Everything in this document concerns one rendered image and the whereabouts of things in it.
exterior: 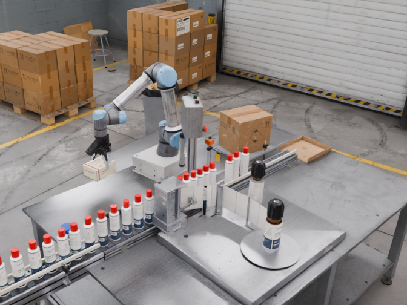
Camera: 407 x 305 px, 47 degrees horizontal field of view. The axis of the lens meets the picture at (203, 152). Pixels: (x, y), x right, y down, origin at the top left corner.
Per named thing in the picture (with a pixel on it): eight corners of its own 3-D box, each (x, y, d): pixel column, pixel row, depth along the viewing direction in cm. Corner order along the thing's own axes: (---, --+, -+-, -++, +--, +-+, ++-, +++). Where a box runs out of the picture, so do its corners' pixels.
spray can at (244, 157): (243, 178, 308) (246, 150, 299) (237, 175, 311) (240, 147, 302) (249, 175, 312) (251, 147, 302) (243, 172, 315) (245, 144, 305)
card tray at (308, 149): (307, 163, 340) (307, 158, 338) (278, 150, 356) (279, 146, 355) (330, 150, 359) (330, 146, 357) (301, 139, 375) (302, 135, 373)
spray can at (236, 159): (234, 182, 303) (236, 154, 293) (228, 179, 306) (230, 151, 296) (240, 180, 306) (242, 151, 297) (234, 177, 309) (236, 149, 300)
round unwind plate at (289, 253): (275, 279, 225) (275, 276, 224) (228, 248, 244) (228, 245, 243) (312, 251, 244) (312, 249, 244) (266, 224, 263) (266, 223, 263)
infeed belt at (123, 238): (102, 257, 240) (102, 251, 238) (94, 249, 245) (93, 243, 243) (295, 158, 344) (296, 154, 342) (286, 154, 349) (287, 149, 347)
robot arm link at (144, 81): (155, 55, 298) (97, 106, 294) (162, 58, 289) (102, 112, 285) (166, 68, 305) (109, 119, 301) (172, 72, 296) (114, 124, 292)
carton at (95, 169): (97, 181, 284) (96, 170, 281) (83, 175, 290) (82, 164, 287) (116, 171, 296) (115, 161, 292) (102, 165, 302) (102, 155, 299)
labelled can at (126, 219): (126, 236, 249) (125, 204, 240) (120, 232, 252) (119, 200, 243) (134, 233, 252) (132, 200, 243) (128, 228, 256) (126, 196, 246)
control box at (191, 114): (184, 138, 264) (185, 107, 255) (180, 126, 279) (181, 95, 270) (202, 138, 266) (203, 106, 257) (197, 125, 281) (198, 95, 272)
